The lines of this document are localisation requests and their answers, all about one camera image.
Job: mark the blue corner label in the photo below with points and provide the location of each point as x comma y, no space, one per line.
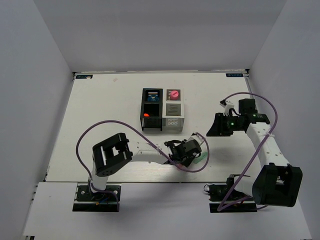
234,75
84,76

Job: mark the white slotted organizer box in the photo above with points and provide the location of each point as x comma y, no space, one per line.
173,112

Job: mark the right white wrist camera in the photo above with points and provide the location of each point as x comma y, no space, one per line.
227,106

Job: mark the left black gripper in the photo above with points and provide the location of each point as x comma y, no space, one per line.
187,162

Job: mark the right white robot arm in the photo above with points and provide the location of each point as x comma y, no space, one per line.
269,179

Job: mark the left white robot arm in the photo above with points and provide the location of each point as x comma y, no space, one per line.
112,154

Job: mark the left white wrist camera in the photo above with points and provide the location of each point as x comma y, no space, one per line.
196,137

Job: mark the green correction tape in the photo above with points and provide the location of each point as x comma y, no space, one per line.
200,158

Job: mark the right blue corner label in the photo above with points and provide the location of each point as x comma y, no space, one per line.
234,75

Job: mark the black slotted organizer box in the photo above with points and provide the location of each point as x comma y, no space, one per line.
154,109

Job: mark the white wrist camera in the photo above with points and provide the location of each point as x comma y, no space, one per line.
227,106
196,137

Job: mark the pink cap glitter bottle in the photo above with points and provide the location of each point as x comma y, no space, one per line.
173,95

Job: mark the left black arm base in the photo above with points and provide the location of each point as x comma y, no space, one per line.
87,201

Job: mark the left blue corner label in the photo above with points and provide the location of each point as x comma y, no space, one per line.
84,76

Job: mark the blue ink jar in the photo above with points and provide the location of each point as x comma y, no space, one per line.
153,98

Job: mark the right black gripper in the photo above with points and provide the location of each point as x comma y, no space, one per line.
218,128

